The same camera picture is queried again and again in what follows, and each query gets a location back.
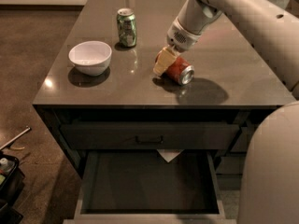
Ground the black bin with items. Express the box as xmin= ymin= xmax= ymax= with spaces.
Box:
xmin=0 ymin=154 xmax=24 ymax=224

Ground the right middle drawer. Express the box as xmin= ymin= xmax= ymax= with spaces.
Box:
xmin=215 ymin=156 xmax=245 ymax=175

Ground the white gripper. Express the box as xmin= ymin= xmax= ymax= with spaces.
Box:
xmin=153 ymin=18 xmax=201 ymax=77

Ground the white ceramic bowl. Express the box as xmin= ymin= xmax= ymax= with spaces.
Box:
xmin=68 ymin=41 xmax=112 ymax=77

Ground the top drawer with handle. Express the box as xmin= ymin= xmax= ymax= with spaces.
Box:
xmin=60 ymin=122 xmax=240 ymax=149

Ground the right top drawer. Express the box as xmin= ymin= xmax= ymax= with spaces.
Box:
xmin=231 ymin=122 xmax=255 ymax=153

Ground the red coke can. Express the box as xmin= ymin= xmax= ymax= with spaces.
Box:
xmin=164 ymin=56 xmax=194 ymax=86

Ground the open middle drawer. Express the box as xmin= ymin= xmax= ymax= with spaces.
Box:
xmin=64 ymin=150 xmax=236 ymax=224

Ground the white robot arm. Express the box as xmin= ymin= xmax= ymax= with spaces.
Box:
xmin=153 ymin=0 xmax=299 ymax=224

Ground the green soda can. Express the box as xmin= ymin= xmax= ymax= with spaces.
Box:
xmin=117 ymin=7 xmax=137 ymax=48

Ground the metal rod on floor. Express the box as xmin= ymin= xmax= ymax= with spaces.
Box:
xmin=0 ymin=126 xmax=31 ymax=151

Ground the white paper piece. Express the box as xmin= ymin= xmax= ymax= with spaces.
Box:
xmin=158 ymin=149 xmax=182 ymax=162

